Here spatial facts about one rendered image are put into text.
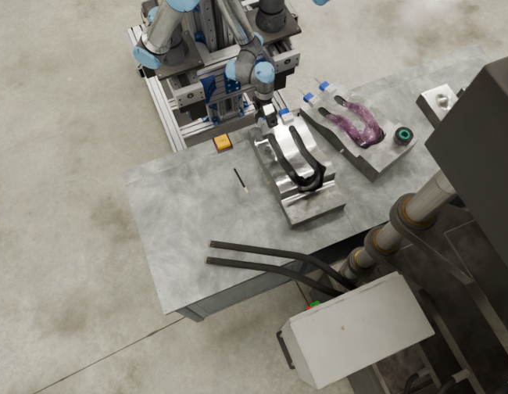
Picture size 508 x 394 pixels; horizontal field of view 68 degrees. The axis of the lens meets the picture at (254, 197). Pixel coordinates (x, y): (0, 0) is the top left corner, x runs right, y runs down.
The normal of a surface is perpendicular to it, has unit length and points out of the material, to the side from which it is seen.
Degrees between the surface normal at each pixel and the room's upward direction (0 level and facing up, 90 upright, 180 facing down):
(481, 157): 90
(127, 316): 0
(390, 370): 0
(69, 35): 0
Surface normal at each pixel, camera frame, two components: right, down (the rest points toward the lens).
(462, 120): -0.92, 0.36
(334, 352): -0.02, -0.39
